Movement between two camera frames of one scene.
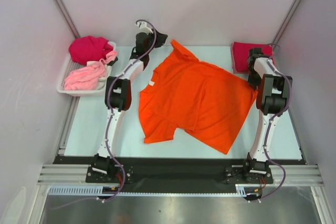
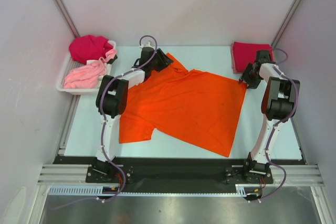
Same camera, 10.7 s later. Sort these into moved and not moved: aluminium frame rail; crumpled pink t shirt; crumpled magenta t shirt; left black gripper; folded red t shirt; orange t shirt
Moved: left black gripper; orange t shirt
Not moved: crumpled pink t shirt; aluminium frame rail; crumpled magenta t shirt; folded red t shirt
